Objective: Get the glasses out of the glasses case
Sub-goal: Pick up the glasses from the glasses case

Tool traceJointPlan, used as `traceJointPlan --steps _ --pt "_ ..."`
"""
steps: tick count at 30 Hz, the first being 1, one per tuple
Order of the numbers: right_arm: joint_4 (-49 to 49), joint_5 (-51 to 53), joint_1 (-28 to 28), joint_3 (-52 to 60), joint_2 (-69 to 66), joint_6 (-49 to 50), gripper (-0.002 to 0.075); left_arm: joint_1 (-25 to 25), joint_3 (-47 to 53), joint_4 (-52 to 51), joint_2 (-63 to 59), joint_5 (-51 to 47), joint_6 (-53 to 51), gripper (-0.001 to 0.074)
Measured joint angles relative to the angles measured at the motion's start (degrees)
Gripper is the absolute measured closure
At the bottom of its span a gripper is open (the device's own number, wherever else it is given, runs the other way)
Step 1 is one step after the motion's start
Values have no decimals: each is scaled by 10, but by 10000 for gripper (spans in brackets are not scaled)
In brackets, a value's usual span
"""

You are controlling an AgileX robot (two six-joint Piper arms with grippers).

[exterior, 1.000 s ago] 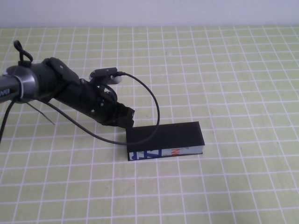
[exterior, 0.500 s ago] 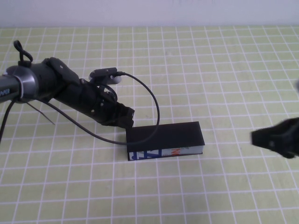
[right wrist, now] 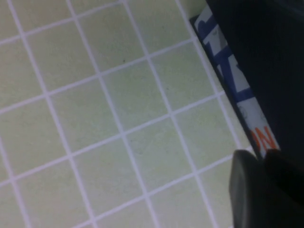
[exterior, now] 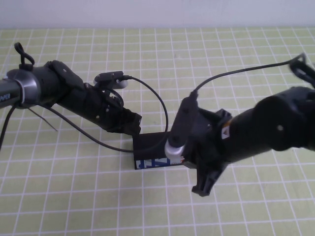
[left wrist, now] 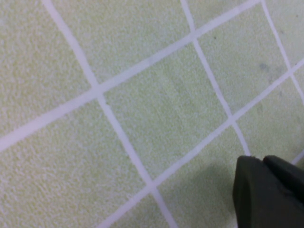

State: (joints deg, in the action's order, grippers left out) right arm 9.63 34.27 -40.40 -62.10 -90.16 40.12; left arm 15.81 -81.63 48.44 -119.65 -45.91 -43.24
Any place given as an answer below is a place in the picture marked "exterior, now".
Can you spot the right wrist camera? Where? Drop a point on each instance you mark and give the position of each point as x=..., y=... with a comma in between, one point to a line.
x=180, y=127

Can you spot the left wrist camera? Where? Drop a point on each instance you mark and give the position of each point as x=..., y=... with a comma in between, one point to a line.
x=110, y=77

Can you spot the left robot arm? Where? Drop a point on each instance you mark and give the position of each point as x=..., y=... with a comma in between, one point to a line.
x=49, y=83

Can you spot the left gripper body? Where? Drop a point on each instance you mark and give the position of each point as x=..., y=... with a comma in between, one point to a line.
x=108, y=113

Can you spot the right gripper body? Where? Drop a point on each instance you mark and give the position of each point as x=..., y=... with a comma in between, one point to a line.
x=206, y=147

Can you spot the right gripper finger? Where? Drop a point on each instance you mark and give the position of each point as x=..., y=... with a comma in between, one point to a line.
x=190, y=165

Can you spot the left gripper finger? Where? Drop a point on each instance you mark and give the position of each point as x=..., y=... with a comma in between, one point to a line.
x=134, y=123

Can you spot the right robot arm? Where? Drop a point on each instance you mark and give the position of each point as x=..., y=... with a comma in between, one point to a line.
x=265, y=127

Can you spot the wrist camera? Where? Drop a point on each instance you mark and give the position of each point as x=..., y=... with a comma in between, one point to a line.
x=180, y=127
x=110, y=77

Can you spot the green grid tablecloth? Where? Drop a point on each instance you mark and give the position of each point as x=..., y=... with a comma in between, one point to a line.
x=73, y=191

